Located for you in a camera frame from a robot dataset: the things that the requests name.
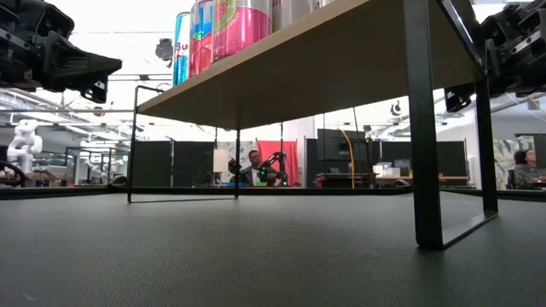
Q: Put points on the black ceiling hook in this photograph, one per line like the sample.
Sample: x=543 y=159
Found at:
x=396 y=108

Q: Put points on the white distant robot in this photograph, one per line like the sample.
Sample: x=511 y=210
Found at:
x=96 y=168

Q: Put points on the black monitor screen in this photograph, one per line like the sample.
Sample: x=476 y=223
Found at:
x=453 y=158

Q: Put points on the silver blue slim can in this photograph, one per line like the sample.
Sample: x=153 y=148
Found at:
x=181 y=47

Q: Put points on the white boxes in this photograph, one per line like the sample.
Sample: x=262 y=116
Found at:
x=386 y=170

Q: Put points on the red banner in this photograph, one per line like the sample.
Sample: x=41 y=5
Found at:
x=292 y=149

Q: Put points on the person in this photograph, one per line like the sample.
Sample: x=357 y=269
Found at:
x=526 y=168
x=253 y=168

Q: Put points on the small white board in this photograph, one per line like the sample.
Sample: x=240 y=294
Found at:
x=220 y=160

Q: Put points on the leaf patterned panel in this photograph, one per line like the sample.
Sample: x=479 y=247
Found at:
x=503 y=153
x=239 y=147

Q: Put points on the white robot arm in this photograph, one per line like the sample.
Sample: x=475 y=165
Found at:
x=25 y=140

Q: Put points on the black distant robot arm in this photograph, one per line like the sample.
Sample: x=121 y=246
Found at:
x=273 y=168

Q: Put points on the red soda can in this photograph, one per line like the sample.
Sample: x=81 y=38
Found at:
x=200 y=38

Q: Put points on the black equipment cabinet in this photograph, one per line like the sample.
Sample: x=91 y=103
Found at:
x=337 y=147

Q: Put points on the black curved tube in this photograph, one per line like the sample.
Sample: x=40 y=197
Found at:
x=17 y=170

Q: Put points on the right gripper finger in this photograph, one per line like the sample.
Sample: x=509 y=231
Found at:
x=458 y=97
x=492 y=68

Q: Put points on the black partition panel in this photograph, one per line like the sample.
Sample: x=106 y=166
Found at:
x=149 y=162

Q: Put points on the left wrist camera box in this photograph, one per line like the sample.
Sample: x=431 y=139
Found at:
x=47 y=19

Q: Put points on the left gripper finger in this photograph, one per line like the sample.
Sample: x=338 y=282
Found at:
x=96 y=91
x=79 y=64

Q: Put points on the wooden shelf with black frame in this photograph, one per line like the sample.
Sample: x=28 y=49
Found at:
x=341 y=64

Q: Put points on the black overhead fixture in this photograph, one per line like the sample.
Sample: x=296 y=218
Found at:
x=164 y=49

